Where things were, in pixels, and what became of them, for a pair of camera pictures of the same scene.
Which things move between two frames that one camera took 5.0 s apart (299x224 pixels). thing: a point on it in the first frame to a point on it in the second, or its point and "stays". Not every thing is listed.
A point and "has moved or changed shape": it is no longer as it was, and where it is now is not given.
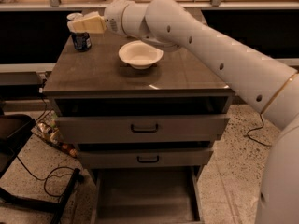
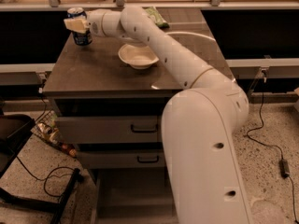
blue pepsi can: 81,41 has moved or changed shape
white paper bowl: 139,54 stays
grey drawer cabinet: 145,120 stays
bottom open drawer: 145,195 stays
